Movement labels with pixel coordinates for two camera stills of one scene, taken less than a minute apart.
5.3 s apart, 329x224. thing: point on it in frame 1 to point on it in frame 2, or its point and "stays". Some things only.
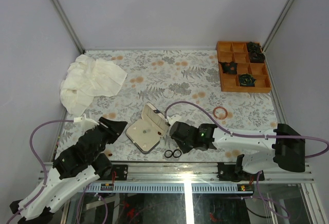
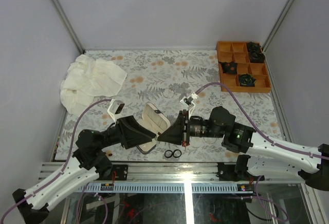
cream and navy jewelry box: (145, 134) stays
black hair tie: (178, 156) stays
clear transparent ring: (169, 97) stays
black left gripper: (114, 129) to (132, 133)
